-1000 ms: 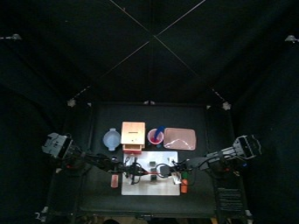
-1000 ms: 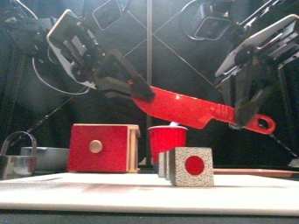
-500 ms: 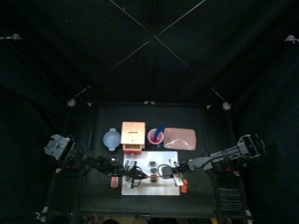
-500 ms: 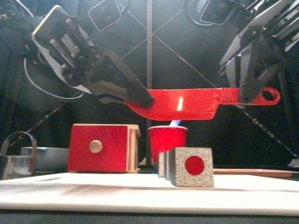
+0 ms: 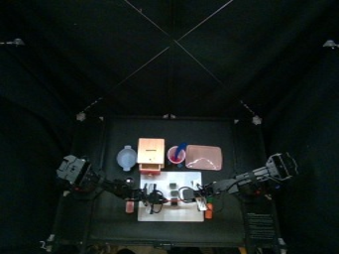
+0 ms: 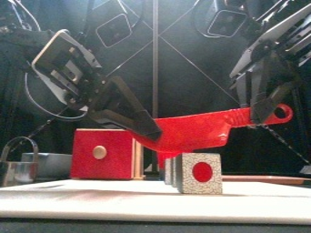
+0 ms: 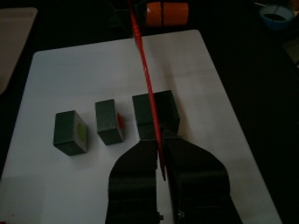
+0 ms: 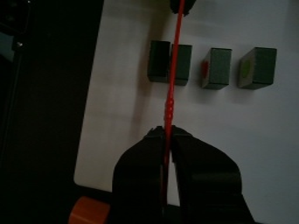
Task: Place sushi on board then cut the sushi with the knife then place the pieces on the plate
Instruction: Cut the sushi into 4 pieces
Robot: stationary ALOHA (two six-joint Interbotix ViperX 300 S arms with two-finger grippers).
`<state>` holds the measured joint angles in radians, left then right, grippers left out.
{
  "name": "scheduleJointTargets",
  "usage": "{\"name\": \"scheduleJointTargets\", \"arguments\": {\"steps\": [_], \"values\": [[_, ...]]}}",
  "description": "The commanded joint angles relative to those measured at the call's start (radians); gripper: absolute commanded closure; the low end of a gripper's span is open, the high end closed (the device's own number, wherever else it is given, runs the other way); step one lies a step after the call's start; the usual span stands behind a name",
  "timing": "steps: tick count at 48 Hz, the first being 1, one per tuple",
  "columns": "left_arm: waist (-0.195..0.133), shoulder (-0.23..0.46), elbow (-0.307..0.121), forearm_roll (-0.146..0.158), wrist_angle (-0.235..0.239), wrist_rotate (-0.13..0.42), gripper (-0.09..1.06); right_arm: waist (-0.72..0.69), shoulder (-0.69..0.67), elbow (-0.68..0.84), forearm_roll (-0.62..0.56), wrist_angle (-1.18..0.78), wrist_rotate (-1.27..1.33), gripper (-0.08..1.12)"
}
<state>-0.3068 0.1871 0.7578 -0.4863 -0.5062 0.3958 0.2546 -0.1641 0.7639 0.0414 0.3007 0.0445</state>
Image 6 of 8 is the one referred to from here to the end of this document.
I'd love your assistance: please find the wooden box red drawer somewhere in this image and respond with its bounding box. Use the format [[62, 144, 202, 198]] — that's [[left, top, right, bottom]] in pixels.
[[69, 127, 145, 181]]

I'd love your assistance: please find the toy sushi roll red centre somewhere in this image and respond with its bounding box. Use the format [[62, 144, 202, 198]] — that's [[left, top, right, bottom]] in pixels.
[[162, 152, 222, 196]]

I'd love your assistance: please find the red toy knife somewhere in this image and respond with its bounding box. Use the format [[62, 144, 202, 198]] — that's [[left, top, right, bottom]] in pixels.
[[129, 103, 294, 154]]

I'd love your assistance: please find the vertical metal frame pole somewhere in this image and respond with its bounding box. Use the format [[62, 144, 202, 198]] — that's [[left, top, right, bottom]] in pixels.
[[152, 0, 158, 119]]

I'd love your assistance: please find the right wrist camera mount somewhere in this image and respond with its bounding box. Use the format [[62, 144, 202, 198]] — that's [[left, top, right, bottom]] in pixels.
[[206, 8, 249, 38]]

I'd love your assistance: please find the white cutting board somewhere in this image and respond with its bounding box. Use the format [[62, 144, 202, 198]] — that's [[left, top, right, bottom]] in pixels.
[[0, 177, 311, 226]]

